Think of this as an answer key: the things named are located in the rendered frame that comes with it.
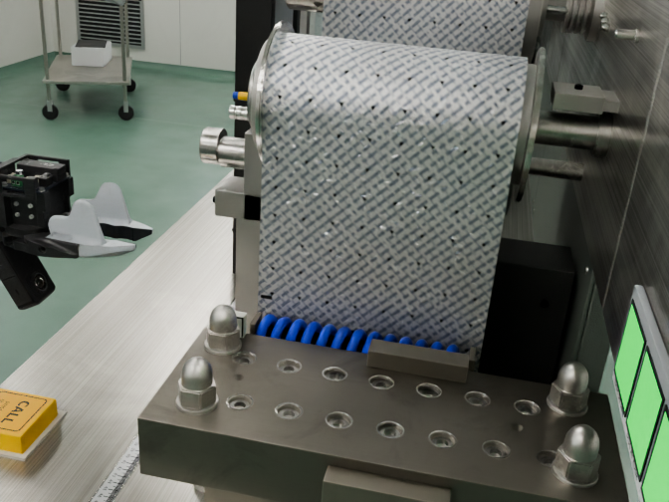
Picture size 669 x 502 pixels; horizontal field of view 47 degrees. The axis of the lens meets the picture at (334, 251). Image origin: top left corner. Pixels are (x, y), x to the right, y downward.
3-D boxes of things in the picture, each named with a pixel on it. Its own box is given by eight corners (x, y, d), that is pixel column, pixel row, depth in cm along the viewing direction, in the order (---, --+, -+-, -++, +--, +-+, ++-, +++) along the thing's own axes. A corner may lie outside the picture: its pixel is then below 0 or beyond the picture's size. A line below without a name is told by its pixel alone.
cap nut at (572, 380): (546, 389, 72) (554, 349, 70) (585, 396, 72) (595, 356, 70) (547, 412, 69) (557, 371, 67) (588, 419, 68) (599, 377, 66)
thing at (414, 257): (258, 321, 82) (263, 155, 74) (479, 358, 78) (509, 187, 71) (257, 324, 82) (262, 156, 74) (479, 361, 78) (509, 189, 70)
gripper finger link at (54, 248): (68, 250, 76) (-3, 232, 79) (70, 264, 77) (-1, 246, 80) (98, 233, 81) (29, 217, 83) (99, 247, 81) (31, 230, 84)
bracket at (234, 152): (224, 350, 99) (226, 117, 86) (272, 358, 98) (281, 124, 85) (210, 370, 95) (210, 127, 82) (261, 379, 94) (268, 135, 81)
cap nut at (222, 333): (211, 333, 77) (211, 293, 76) (246, 339, 77) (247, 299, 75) (198, 352, 74) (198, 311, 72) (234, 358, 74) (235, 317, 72)
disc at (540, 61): (513, 174, 84) (537, 36, 77) (518, 175, 84) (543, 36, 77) (514, 224, 70) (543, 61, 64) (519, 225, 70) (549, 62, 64)
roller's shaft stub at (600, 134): (528, 141, 77) (536, 99, 75) (600, 150, 76) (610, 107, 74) (529, 154, 73) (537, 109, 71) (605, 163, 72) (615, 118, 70)
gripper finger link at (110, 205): (150, 191, 80) (63, 184, 81) (151, 243, 83) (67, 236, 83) (157, 181, 83) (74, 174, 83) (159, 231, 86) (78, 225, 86)
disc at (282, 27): (292, 146, 88) (298, 12, 81) (296, 146, 88) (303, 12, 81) (253, 188, 74) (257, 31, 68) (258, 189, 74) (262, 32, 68)
